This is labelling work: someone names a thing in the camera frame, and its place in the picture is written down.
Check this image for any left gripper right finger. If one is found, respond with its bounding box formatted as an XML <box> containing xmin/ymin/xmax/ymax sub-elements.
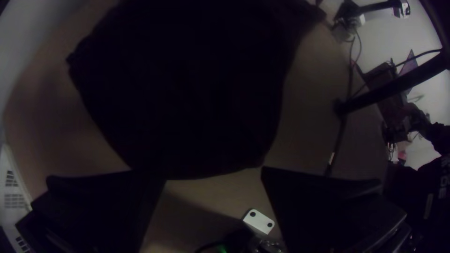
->
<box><xmin>260</xmin><ymin>165</ymin><xmax>412</xmax><ymax>253</ymax></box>

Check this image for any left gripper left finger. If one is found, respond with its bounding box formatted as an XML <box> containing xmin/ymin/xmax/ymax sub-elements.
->
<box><xmin>15</xmin><ymin>170</ymin><xmax>166</xmax><ymax>253</ymax></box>

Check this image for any black t-shirt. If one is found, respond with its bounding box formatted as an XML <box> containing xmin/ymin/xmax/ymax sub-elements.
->
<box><xmin>67</xmin><ymin>0</ymin><xmax>326</xmax><ymax>180</ymax></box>

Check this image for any white laundry basket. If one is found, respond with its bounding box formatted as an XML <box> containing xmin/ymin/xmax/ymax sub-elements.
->
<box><xmin>0</xmin><ymin>144</ymin><xmax>34</xmax><ymax>253</ymax></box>

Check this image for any person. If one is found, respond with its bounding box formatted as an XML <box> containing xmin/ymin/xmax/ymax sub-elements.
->
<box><xmin>416</xmin><ymin>121</ymin><xmax>450</xmax><ymax>253</ymax></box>

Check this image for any black cable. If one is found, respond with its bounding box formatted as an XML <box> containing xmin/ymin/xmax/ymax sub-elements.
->
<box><xmin>323</xmin><ymin>105</ymin><xmax>349</xmax><ymax>176</ymax></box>
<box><xmin>346</xmin><ymin>24</ymin><xmax>363</xmax><ymax>101</ymax></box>

